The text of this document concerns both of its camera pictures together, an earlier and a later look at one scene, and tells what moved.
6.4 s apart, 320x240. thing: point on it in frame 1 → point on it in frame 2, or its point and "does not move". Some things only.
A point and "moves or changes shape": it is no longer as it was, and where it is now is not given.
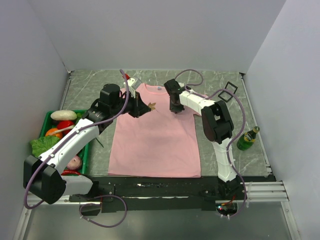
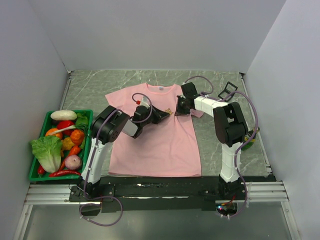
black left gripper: (139, 107) → (159, 115)
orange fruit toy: (51, 132) does not move
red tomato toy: (62, 124) does not move
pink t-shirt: (159, 143) does not move
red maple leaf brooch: (152, 105) moves or changes shape
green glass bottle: (245, 142) does not move
